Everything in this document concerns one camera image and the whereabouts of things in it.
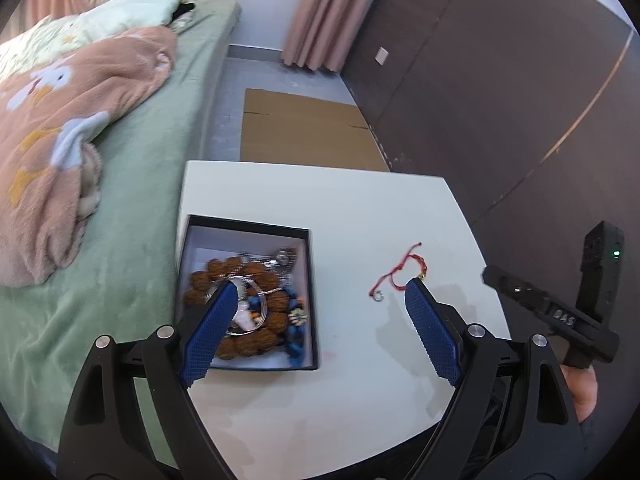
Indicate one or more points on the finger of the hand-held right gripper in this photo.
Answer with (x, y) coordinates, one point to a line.
(515, 292)

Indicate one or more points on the flat brown cardboard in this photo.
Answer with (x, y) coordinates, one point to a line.
(300, 130)

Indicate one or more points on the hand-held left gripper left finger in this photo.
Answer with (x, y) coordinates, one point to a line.
(210, 336)

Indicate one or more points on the small black cloth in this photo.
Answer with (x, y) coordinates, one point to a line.
(185, 10)

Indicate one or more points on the pink flower blanket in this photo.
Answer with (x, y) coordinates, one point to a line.
(50, 110)

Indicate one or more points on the white pillow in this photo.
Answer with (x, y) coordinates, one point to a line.
(130, 10)

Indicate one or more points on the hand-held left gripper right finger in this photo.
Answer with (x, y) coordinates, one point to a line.
(432, 331)

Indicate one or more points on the black jewelry box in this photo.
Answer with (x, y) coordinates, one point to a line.
(313, 310)

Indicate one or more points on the bed with green sheet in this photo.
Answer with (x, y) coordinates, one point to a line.
(140, 185)

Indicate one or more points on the white side table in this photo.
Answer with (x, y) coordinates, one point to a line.
(325, 200)

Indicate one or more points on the person's right hand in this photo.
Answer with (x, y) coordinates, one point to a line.
(582, 390)

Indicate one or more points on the white wall socket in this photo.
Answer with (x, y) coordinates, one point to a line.
(382, 55)

